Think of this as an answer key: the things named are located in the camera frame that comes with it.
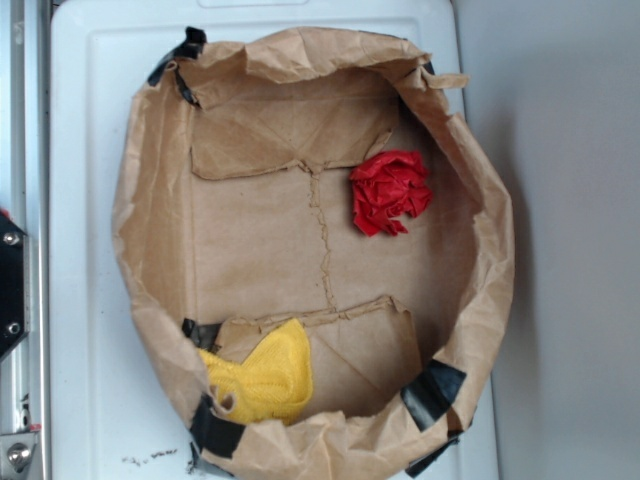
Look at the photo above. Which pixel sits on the red paper ball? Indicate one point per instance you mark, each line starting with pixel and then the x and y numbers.
pixel 386 186

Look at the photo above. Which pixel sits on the brown paper bag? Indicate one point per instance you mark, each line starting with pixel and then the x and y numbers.
pixel 234 214

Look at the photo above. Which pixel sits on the yellow cloth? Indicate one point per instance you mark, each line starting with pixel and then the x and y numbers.
pixel 274 382

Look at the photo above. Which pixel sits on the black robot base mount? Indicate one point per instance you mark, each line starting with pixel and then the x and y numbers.
pixel 13 273

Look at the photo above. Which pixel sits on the aluminium frame rail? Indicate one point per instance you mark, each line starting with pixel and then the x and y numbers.
pixel 25 409

